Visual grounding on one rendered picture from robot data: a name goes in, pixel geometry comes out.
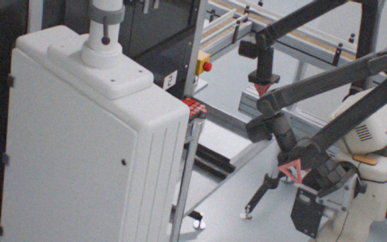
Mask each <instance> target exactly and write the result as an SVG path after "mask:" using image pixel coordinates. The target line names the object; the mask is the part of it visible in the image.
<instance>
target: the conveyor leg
mask: <svg viewBox="0 0 387 242"><path fill-rule="evenodd" d="M292 58H293V57H292ZM295 59H296V60H298V59H297V58H295ZM307 66H308V63H305V62H304V61H301V60H298V61H297V64H296V69H295V72H294V78H293V80H292V83H295V82H297V81H300V80H302V79H304V77H305V74H306V69H307ZM296 106H297V102H296V103H294V104H292V105H290V106H288V107H286V108H285V109H286V110H287V111H290V112H294V111H296ZM280 152H281V149H280V147H279V145H278V143H276V145H275V148H274V151H273V156H272V158H271V164H270V167H269V172H268V175H267V176H268V178H269V179H277V177H278V173H279V171H280V169H279V168H278V166H277V165H278V160H277V156H278V155H279V153H280Z"/></svg>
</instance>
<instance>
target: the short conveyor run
mask: <svg viewBox="0 0 387 242"><path fill-rule="evenodd" d="M215 11H216V10H215V9H211V13H212V14H211V15H210V21H209V24H208V25H206V26H204V27H203V30H202V37H201V41H200V48H199V50H201V51H202V52H205V53H207V54H209V55H210V60H209V62H211V63H213V62H214V61H216V60H218V59H219V58H220V57H222V56H224V55H226V54H228V53H229V52H230V51H231V50H233V49H234V48H236V47H237V46H240V41H241V40H243V39H244V38H246V36H248V38H249V36H250V33H251V27H252V23H251V22H250V21H248V22H247V21H245V20H244V19H246V18H247V17H248V14H247V13H246V14H244V15H243V16H241V17H240V18H238V17H235V16H234V15H233V14H234V13H236V9H233V10H232V11H230V12H228V13H227V14H225V15H223V16H220V17H219V18H215V17H214V13H215ZM214 19H215V21H214Z"/></svg>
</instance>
